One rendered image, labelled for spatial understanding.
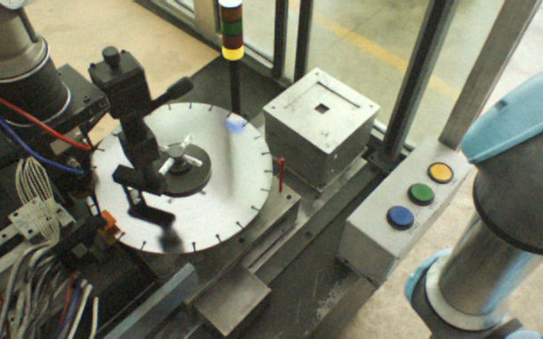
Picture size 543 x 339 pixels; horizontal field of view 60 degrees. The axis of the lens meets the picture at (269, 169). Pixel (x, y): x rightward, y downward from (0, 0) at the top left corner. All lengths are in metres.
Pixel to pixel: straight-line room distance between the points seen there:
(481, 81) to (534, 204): 0.52
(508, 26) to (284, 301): 0.61
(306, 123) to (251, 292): 0.36
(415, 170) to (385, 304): 0.91
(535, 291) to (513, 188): 1.61
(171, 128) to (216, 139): 0.09
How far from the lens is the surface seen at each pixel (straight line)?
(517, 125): 0.41
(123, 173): 0.79
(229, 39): 0.99
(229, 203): 0.81
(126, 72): 0.59
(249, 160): 0.86
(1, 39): 0.52
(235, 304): 0.87
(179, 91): 0.60
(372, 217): 0.88
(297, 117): 1.00
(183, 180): 0.83
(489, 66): 0.89
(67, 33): 1.54
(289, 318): 0.93
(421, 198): 0.91
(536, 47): 3.01
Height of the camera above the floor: 1.63
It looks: 54 degrees down
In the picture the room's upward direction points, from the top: 2 degrees clockwise
